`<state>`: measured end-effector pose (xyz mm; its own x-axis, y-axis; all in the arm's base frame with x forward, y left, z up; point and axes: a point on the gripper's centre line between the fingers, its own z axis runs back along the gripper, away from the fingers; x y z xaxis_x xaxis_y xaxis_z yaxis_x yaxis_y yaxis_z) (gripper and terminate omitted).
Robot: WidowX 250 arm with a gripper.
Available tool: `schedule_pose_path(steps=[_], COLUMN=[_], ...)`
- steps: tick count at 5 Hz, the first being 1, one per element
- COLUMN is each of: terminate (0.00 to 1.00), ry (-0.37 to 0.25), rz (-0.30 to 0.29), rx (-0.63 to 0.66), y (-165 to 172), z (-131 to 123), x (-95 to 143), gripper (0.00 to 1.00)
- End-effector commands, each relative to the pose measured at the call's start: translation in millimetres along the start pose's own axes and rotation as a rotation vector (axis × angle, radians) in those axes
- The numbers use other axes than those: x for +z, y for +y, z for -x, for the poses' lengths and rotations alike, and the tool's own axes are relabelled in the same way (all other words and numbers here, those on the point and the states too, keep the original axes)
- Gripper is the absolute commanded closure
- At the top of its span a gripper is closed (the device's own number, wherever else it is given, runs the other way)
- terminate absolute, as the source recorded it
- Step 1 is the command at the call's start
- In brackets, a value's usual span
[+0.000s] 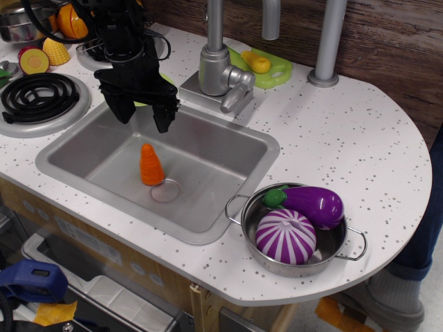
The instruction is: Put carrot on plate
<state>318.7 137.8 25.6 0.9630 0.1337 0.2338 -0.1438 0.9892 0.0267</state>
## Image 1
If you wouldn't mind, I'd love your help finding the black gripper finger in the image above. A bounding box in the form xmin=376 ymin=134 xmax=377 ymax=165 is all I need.
xmin=104 ymin=93 xmax=136 ymax=123
xmin=152 ymin=103 xmax=179 ymax=133

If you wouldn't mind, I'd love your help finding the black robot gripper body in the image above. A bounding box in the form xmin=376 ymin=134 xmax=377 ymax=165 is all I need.
xmin=93 ymin=30 xmax=179 ymax=112

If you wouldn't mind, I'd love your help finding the orange toy carrot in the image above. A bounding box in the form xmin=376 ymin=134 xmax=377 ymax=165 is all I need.
xmin=139 ymin=144 xmax=165 ymax=185

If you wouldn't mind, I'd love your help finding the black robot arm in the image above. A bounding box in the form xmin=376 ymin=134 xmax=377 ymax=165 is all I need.
xmin=71 ymin=1 xmax=179 ymax=133

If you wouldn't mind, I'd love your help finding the green plastic plate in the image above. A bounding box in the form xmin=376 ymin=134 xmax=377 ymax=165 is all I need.
xmin=132 ymin=71 xmax=175 ymax=107

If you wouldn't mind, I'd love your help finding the silver toy faucet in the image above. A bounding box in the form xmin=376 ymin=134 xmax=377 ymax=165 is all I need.
xmin=178 ymin=0 xmax=281 ymax=115

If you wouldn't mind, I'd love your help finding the yellow toy corn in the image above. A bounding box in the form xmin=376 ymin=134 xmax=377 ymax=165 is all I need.
xmin=42 ymin=38 xmax=71 ymax=66

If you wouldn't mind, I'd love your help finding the stainless steel sink basin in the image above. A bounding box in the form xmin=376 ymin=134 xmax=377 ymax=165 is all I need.
xmin=36 ymin=104 xmax=280 ymax=245

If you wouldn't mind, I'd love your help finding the black coil stove burner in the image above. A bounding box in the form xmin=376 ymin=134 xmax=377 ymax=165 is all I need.
xmin=1 ymin=73 xmax=91 ymax=138

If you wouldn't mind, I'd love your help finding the orange toy pumpkin slice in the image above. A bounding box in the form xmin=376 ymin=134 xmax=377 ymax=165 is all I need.
xmin=49 ymin=3 xmax=88 ymax=40

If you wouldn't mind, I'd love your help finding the red toy fruit half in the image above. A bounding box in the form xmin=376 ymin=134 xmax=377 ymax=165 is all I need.
xmin=18 ymin=46 xmax=50 ymax=75

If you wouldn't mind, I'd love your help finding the green plastic cutting board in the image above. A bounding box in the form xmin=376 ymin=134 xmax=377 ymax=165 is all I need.
xmin=228 ymin=47 xmax=293 ymax=89

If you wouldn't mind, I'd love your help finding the yellow toy squash piece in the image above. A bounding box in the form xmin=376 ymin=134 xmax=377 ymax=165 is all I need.
xmin=240 ymin=50 xmax=271 ymax=74

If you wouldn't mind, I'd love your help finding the steel pot at back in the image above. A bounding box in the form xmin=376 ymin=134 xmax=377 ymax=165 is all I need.
xmin=1 ymin=1 xmax=59 ymax=44

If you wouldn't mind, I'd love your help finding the purple white striped onion toy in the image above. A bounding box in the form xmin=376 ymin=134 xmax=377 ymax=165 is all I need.
xmin=255 ymin=209 xmax=317 ymax=265

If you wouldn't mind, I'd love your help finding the grey support pole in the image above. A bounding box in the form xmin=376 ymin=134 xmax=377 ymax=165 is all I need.
xmin=307 ymin=0 xmax=347 ymax=88

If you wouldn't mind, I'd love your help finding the purple toy eggplant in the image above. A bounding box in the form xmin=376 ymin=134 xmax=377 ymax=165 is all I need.
xmin=262 ymin=185 xmax=345 ymax=230

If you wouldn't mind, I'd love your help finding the small steel pot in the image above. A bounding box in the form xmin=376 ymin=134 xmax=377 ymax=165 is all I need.
xmin=236 ymin=183 xmax=368 ymax=277

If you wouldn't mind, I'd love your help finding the person's shoe and leg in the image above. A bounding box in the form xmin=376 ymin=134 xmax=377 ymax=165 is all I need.
xmin=339 ymin=129 xmax=442 ymax=331

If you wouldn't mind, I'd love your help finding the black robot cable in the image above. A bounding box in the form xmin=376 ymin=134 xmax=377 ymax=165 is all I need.
xmin=21 ymin=0 xmax=105 ymax=45

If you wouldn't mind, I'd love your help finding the blue clamp handle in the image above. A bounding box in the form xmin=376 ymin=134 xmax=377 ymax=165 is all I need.
xmin=1 ymin=259 xmax=69 ymax=303

